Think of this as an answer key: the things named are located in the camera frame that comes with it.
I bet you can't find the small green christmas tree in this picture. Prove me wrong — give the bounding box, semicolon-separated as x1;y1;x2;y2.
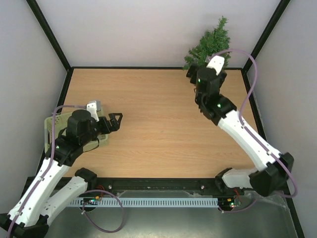
183;16;231;70

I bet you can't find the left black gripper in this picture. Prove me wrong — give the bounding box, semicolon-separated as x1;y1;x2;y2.
81;114;123;146

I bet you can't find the light green plastic basket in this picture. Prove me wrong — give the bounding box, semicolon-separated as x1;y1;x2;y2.
44;109;109;156

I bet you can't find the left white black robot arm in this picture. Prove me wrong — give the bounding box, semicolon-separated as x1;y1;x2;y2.
0;109;123;238

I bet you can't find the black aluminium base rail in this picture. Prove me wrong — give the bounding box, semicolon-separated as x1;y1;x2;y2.
23;176;289;196

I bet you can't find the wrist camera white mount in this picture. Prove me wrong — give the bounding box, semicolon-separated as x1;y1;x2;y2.
86;100;102;122
206;56;225;75

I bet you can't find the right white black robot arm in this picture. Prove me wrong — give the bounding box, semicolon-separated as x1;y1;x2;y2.
186;64;294;197

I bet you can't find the light blue slotted cable duct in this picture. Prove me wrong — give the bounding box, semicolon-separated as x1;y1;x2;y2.
68;196;219;208

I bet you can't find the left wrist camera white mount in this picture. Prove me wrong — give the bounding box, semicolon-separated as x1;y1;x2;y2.
86;100;102;122

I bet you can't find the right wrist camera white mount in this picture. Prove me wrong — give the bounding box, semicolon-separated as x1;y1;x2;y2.
206;56;225;75

